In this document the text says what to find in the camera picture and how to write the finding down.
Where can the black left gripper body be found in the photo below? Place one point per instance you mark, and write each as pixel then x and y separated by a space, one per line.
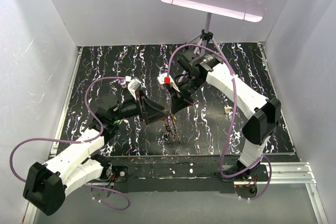
pixel 129 109

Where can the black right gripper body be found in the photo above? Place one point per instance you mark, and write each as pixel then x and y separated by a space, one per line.
pixel 187 87

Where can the silver keyring holder with keys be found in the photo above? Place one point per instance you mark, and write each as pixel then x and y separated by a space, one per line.
pixel 171 129

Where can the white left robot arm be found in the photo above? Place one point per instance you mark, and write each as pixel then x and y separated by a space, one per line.
pixel 48 184

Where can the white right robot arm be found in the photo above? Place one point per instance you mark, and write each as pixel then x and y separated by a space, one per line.
pixel 263 114

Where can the beige plastic peg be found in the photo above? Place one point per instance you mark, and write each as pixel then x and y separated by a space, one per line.
pixel 228 109

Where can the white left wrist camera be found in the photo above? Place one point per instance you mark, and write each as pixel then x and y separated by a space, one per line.
pixel 133 85

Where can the black base frame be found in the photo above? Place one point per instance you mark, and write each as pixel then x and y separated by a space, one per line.
pixel 169 173

